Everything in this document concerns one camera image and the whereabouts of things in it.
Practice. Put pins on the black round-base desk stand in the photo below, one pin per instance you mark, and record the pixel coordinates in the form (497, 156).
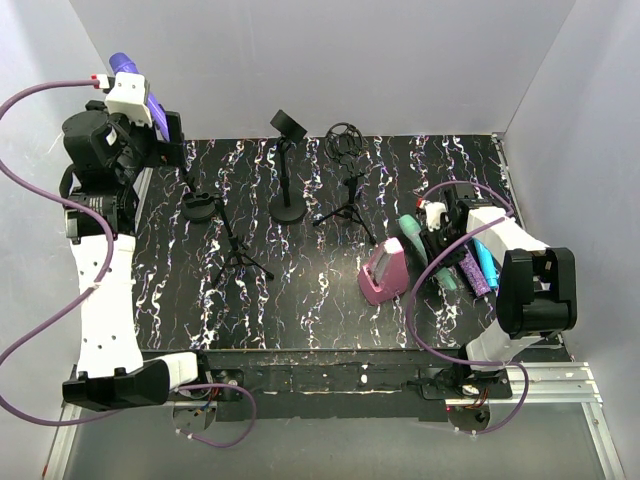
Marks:
(289, 207)

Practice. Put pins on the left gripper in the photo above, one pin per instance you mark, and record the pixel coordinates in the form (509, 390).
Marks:
(169, 153)

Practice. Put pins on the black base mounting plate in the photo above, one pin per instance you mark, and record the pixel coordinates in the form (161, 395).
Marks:
(359, 384)

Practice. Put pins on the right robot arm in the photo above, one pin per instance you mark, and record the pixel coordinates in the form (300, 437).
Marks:
(536, 296)

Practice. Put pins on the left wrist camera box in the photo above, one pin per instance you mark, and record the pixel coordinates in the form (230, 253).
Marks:
(127, 97)

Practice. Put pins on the green microphone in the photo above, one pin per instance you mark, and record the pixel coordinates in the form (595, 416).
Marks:
(411, 229)

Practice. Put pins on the black clamp arm purple mic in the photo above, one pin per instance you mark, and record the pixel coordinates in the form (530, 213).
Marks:
(188, 179)

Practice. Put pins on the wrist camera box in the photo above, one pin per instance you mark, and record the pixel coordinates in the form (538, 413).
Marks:
(434, 212)
(127, 97)

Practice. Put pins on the blue microphone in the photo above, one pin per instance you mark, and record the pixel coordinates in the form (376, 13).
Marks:
(486, 262)

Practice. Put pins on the pink phone dock stand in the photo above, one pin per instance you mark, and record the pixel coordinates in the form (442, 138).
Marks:
(385, 275)

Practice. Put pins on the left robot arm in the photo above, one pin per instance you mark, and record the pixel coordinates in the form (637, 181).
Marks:
(108, 152)

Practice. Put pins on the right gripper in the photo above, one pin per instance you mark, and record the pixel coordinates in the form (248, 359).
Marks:
(430, 240)

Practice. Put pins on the glitter purple microphone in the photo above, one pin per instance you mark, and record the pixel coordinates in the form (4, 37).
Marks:
(474, 275)

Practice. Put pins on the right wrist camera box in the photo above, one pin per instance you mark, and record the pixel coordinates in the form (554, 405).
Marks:
(434, 212)

